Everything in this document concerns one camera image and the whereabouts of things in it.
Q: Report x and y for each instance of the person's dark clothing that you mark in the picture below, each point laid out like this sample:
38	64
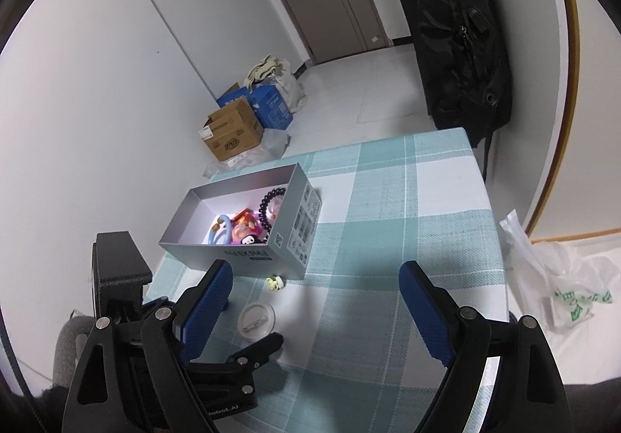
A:
596	408

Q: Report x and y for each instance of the large white pin badge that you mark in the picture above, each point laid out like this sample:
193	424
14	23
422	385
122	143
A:
247	235

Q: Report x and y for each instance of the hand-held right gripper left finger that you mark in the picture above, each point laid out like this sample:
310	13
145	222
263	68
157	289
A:
208	309

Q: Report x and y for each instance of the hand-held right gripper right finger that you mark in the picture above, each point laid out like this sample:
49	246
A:
427	316

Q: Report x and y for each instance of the teal white plaid tablecloth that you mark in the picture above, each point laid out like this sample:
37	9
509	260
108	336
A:
388	219

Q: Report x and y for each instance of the small yellow white toy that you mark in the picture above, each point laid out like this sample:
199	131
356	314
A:
276	283

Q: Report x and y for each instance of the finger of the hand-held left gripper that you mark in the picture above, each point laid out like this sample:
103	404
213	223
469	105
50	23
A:
264	346

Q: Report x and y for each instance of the black backpack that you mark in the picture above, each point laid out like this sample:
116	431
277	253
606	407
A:
456	25

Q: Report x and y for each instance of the brown cardboard box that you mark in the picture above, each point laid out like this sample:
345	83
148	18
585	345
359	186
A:
233	132

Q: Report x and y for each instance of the blue cardboard box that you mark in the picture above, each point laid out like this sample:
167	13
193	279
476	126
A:
274	105

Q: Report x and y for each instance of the white green plastic bag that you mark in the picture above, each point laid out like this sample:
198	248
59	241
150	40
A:
563	277

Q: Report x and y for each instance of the white tote bag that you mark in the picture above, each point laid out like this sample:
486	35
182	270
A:
288	83

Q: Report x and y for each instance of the small white pin badge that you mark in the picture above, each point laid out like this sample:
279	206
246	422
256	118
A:
257	316

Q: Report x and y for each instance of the grey cardboard box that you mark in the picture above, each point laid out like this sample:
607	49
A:
271	264

